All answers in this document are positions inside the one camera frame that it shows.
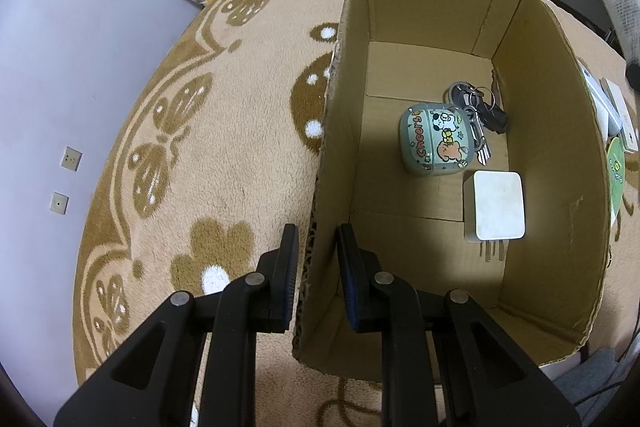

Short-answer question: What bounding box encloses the small white square charger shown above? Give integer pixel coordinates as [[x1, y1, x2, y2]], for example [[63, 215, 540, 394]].
[[462, 170, 527, 260]]

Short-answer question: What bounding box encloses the bunch of keys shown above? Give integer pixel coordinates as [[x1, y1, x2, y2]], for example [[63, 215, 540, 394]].
[[445, 80, 508, 165]]

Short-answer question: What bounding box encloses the cartoon earbuds case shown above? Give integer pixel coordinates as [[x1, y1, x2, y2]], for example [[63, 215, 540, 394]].
[[399, 104, 473, 178]]

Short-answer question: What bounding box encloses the beige flower patterned blanket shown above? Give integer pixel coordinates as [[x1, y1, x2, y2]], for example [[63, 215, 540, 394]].
[[72, 0, 640, 427]]

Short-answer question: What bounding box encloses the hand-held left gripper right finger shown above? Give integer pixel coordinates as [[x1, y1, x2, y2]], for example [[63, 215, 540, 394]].
[[335, 223, 583, 427]]

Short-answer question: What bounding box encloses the large white charger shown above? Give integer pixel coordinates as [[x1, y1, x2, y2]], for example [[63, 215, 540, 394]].
[[600, 77, 636, 152]]

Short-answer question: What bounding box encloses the brown cardboard box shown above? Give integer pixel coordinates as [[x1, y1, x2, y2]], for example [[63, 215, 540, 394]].
[[291, 0, 623, 380]]

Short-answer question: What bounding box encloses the blue grey cloth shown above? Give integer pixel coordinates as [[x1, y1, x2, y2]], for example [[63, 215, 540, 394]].
[[540, 347, 640, 408]]

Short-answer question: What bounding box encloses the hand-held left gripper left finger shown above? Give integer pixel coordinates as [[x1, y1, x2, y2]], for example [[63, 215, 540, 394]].
[[54, 223, 300, 427]]

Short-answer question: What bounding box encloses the green oval board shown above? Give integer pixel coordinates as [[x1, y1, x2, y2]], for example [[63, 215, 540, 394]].
[[605, 134, 629, 228]]

